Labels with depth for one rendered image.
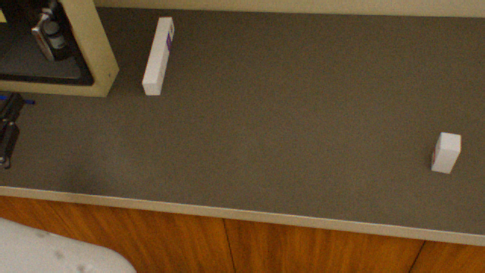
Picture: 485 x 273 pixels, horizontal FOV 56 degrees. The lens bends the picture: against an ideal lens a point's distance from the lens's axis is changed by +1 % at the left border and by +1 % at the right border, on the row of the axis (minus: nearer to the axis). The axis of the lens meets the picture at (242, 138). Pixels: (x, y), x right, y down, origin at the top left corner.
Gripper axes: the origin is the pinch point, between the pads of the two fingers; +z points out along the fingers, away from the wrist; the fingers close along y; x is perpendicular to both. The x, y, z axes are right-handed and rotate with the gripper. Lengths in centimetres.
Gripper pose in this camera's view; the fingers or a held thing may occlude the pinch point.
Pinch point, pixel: (10, 109)
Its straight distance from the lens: 103.0
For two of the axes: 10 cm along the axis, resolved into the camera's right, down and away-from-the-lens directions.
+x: 0.7, 6.3, 7.7
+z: 1.6, -7.7, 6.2
